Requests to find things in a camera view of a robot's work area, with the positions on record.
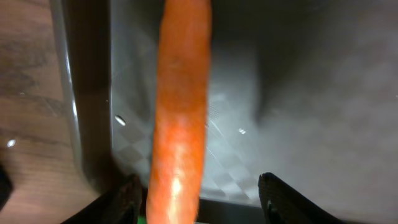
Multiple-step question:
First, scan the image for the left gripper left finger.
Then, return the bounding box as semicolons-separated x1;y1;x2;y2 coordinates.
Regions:
62;174;142;224

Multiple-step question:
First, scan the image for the dark brown serving tray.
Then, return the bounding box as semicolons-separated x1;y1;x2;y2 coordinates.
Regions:
50;0;397;223

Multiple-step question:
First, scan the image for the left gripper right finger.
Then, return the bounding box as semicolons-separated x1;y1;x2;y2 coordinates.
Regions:
258;172;345;224

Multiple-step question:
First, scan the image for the orange carrot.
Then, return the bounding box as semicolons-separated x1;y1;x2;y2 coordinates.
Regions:
146;0;212;224

